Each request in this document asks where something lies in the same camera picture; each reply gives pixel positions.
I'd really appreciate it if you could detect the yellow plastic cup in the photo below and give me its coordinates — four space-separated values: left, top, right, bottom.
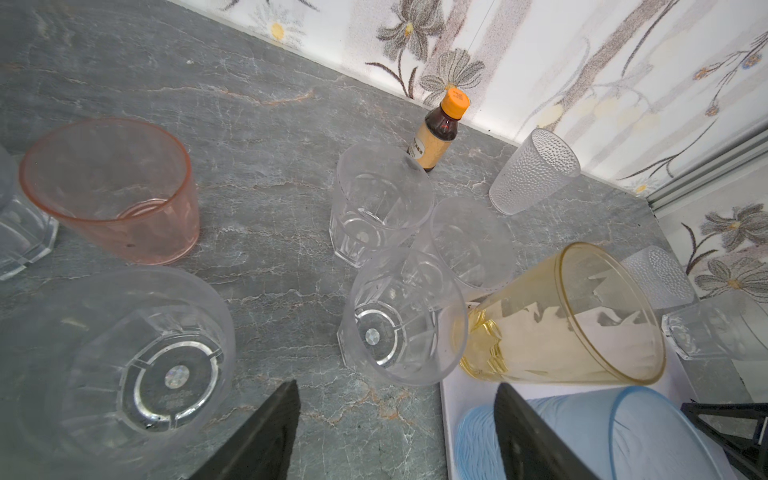
460 242 666 385

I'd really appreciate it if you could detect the brown bottle orange cap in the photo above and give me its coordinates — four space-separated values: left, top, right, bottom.
407 88 470 172

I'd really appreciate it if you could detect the blue plastic cup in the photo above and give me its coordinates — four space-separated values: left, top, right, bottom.
453 386 723 479

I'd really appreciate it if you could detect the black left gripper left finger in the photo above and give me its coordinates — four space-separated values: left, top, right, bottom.
191 380 301 480

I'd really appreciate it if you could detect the pink plastic cup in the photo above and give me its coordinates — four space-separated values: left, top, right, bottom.
19 118 200 265

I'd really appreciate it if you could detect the lilac plastic tray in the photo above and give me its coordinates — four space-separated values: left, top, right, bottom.
439 335 745 480

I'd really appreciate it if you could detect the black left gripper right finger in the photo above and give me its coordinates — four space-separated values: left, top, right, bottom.
493 383 598 480

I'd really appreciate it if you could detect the frosted dimpled clear cup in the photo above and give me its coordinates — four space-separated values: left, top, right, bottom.
489 128 581 215
621 246 696 309

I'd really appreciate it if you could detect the teal plastic cup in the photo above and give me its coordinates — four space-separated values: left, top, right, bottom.
1 267 236 479

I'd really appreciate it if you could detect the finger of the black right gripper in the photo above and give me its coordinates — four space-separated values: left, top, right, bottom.
680 400 768 480

